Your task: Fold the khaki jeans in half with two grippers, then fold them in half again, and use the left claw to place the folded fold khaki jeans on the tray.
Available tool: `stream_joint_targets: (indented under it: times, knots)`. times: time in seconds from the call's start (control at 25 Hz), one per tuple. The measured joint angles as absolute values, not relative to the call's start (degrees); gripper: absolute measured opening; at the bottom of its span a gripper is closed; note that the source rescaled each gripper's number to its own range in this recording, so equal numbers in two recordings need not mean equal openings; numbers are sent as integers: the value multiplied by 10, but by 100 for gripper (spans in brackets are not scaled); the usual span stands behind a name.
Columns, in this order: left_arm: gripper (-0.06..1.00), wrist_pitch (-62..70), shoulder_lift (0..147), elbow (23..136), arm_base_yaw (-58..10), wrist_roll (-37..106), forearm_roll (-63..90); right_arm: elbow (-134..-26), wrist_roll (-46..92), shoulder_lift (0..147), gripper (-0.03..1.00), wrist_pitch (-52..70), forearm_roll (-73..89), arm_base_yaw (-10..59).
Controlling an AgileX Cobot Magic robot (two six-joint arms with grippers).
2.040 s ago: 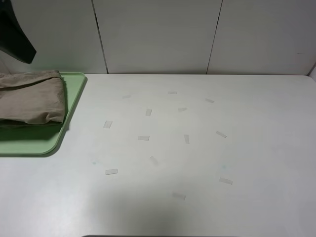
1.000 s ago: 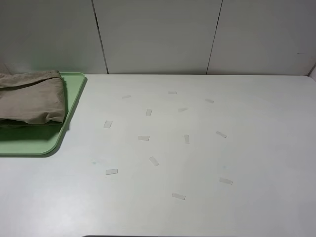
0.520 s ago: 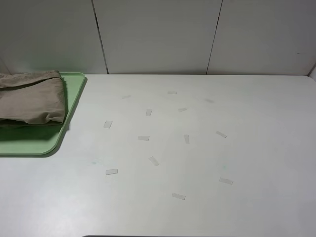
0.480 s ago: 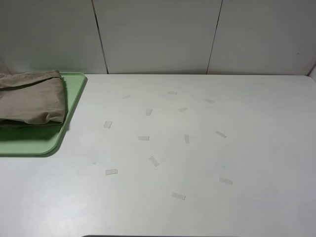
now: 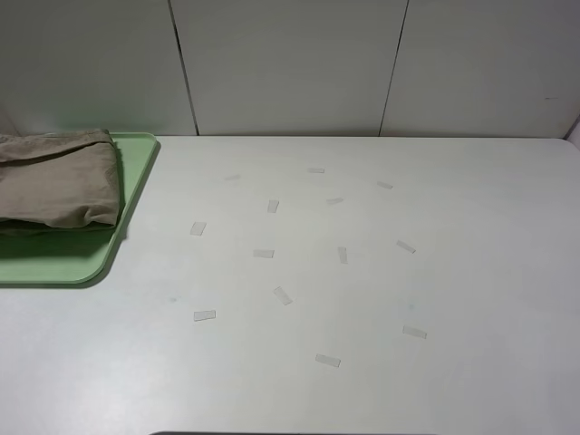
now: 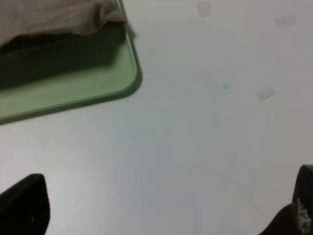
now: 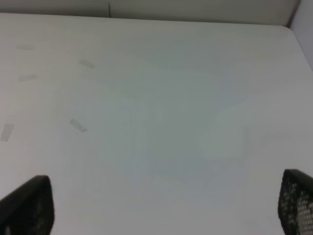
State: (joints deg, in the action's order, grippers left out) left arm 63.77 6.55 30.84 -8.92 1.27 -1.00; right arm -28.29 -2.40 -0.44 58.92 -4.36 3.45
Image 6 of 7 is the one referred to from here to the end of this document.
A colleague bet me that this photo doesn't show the green plastic tray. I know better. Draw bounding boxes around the green plastic tray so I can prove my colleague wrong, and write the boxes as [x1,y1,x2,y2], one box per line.
[0,0,141,123]

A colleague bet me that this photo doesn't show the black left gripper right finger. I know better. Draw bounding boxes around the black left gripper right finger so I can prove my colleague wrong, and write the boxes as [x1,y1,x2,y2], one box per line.
[261,165,313,235]

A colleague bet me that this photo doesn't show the clear tape piece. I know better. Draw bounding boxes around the clear tape piece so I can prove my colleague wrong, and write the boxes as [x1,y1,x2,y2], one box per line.
[256,87,276,101]

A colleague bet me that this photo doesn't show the khaki shorts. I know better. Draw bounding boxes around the khaki shorts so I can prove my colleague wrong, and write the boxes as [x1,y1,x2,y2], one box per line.
[0,0,125,55]

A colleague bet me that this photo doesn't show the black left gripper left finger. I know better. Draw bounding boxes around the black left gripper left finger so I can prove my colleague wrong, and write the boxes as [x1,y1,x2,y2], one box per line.
[0,173,50,235]

